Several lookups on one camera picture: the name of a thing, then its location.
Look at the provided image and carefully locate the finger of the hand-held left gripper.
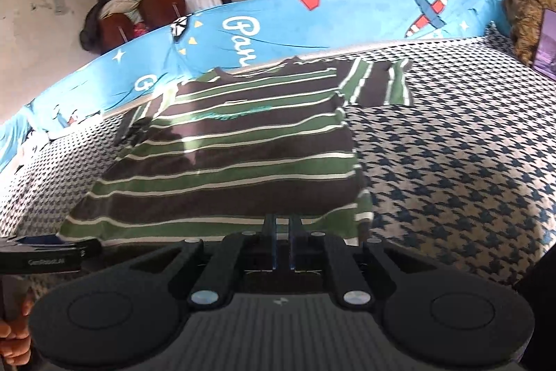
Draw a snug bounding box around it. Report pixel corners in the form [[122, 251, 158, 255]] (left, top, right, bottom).
[[9, 236, 70, 248]]

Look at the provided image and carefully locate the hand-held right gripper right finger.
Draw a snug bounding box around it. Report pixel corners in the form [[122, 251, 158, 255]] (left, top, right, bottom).
[[289, 215, 435, 308]]

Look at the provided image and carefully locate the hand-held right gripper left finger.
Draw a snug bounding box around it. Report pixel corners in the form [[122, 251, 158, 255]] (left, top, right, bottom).
[[130, 215, 279, 309]]

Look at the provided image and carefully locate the green brown striped shirt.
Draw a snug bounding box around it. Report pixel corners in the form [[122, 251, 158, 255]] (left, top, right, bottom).
[[58, 56, 415, 248]]

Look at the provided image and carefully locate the person's left hand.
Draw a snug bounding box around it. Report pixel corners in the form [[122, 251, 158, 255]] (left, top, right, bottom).
[[0, 295, 34, 368]]

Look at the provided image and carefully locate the houndstooth mattress cover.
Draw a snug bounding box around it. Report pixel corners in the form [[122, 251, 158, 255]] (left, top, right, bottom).
[[0, 34, 556, 298]]

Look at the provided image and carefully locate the brown wooden chair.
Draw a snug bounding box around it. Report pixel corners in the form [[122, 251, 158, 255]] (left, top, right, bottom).
[[139, 0, 187, 28], [101, 12, 145, 54]]

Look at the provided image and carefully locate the blue printed bed sheet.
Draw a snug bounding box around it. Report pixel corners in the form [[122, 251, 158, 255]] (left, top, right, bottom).
[[0, 0, 509, 174]]

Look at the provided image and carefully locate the purple panel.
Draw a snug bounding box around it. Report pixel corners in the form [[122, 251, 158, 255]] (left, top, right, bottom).
[[531, 8, 556, 81]]

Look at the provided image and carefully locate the brown patterned cushion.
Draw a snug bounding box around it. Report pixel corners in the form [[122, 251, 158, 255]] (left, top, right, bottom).
[[506, 0, 556, 67]]

